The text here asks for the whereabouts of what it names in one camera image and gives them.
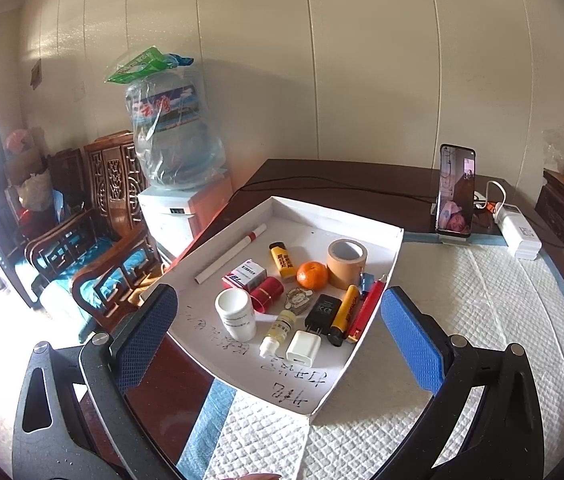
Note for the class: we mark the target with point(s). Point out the black smartphone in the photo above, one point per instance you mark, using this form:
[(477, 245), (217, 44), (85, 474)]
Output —
[(454, 190)]

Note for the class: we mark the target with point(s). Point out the small yellow dropper bottle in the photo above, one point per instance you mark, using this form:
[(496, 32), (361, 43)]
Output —
[(279, 332)]

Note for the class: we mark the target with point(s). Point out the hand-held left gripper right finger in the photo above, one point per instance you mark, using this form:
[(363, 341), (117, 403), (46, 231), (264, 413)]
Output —
[(411, 342)]

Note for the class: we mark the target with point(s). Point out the white power bank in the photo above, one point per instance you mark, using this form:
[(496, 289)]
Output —
[(519, 232)]

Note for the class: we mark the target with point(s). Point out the white tube red band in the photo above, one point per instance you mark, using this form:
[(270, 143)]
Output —
[(227, 257)]

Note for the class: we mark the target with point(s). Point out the black charger plug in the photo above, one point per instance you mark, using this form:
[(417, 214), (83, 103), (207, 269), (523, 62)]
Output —
[(323, 310)]

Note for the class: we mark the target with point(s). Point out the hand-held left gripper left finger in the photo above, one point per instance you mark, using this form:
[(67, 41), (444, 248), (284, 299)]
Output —
[(142, 340)]

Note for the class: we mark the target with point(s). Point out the pink soft bundle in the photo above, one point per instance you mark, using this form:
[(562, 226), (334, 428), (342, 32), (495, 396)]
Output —
[(19, 141)]

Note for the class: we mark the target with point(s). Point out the teal seat cushion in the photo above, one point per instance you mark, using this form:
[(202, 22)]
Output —
[(127, 260)]

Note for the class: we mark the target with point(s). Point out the orange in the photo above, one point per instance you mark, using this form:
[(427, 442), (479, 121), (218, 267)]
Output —
[(312, 276)]

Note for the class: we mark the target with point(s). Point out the yellow black marker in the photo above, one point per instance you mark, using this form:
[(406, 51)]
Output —
[(345, 310)]

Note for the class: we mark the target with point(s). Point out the person's left hand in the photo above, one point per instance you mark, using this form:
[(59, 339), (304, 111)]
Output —
[(257, 477)]

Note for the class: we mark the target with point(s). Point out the green plastic bag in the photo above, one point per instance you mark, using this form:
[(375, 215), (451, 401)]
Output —
[(137, 67)]

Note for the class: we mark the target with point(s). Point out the white quilted pad blue border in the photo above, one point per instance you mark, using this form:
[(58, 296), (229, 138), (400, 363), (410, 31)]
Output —
[(486, 310)]

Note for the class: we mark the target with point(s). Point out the tan tape roll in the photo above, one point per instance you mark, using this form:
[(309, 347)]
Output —
[(346, 276)]

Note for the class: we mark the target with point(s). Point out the small yellow lighter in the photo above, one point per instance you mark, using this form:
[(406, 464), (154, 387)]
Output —
[(284, 262)]

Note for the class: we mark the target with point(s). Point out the red cylinder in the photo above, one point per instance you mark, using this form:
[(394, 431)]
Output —
[(268, 292)]

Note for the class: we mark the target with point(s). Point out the large water jug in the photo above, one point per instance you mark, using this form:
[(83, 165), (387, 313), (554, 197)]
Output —
[(177, 150)]

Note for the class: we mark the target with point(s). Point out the blue binder clip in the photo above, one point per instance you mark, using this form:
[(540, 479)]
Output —
[(366, 282)]

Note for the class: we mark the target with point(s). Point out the white plastic bottle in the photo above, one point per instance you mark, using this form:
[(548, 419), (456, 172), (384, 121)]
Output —
[(237, 322)]

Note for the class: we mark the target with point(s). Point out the white charger plug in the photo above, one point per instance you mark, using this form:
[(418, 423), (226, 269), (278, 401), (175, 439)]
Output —
[(304, 350)]

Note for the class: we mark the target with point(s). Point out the carved wooden armchair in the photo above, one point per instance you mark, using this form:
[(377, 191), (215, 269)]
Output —
[(112, 175)]

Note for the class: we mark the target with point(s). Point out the white water dispenser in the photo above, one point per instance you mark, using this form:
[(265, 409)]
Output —
[(167, 215)]

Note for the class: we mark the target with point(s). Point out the metal phone stand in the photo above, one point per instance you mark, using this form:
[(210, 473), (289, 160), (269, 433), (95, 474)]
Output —
[(454, 242)]

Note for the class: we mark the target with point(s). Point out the brown wall plaque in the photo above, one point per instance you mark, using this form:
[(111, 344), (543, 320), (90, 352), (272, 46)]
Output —
[(36, 74)]

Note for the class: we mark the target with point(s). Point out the white cardboard box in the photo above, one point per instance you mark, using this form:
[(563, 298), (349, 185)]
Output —
[(307, 220)]

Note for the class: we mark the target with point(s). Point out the cartoon figure charm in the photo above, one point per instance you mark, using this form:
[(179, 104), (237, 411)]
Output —
[(298, 301)]

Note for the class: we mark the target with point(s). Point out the long red lighter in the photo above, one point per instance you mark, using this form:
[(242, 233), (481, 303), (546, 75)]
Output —
[(367, 310)]

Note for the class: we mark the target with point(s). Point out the red white medicine box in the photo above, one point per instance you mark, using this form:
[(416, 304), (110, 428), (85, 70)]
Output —
[(244, 274)]

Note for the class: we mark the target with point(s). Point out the crumpled pale plastic bag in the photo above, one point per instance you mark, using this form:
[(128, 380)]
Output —
[(34, 192)]

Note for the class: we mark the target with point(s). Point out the clear plastic film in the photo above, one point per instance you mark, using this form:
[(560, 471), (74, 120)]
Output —
[(559, 150)]

